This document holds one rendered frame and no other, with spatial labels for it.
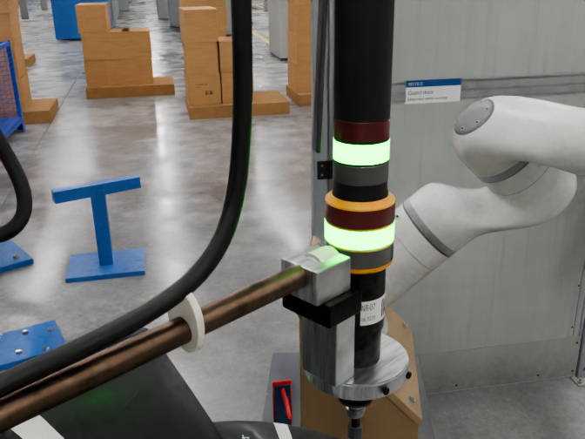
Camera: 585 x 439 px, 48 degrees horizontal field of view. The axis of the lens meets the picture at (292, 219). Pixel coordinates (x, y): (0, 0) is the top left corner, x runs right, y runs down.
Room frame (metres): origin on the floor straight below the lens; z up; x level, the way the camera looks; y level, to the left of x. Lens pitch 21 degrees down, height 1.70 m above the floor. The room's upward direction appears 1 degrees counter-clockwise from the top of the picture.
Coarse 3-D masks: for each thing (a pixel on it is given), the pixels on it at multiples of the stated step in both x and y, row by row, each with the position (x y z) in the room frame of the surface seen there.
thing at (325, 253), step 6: (312, 252) 0.36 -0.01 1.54; (318, 252) 0.35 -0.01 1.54; (324, 252) 0.36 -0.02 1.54; (330, 252) 0.36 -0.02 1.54; (336, 252) 0.36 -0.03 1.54; (306, 258) 0.35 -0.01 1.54; (312, 258) 0.35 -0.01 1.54; (318, 258) 0.35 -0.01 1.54; (324, 258) 0.35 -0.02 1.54; (330, 258) 0.35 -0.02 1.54
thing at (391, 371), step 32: (288, 256) 0.36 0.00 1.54; (320, 288) 0.33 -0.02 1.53; (352, 288) 0.36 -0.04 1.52; (320, 320) 0.34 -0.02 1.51; (352, 320) 0.35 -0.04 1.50; (320, 352) 0.35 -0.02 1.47; (352, 352) 0.36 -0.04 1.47; (384, 352) 0.38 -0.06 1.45; (320, 384) 0.36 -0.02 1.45; (352, 384) 0.35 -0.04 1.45; (384, 384) 0.35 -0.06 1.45
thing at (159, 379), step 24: (168, 360) 0.41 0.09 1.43; (120, 384) 0.37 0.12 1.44; (144, 384) 0.38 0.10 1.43; (168, 384) 0.39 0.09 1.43; (72, 408) 0.34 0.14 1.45; (96, 408) 0.35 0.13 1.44; (120, 408) 0.36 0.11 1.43; (144, 408) 0.36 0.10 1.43; (168, 408) 0.38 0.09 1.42; (192, 408) 0.39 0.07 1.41; (72, 432) 0.33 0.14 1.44; (96, 432) 0.34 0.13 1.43; (120, 432) 0.34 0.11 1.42; (144, 432) 0.35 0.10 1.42; (168, 432) 0.36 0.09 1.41; (192, 432) 0.37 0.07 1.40; (216, 432) 0.38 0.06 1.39
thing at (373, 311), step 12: (360, 276) 0.36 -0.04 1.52; (372, 276) 0.37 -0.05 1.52; (384, 276) 0.37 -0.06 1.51; (360, 288) 0.36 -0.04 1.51; (372, 288) 0.37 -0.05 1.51; (384, 288) 0.38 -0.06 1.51; (372, 300) 0.37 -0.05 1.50; (384, 300) 0.37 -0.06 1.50; (360, 312) 0.36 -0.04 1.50; (372, 312) 0.37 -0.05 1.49; (384, 312) 0.38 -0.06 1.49; (360, 324) 0.36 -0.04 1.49; (372, 324) 0.37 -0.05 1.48; (360, 336) 0.36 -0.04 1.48; (372, 336) 0.37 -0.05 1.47; (360, 348) 0.37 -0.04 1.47; (372, 348) 0.37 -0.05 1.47; (360, 360) 0.37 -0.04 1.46; (372, 360) 0.37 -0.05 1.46
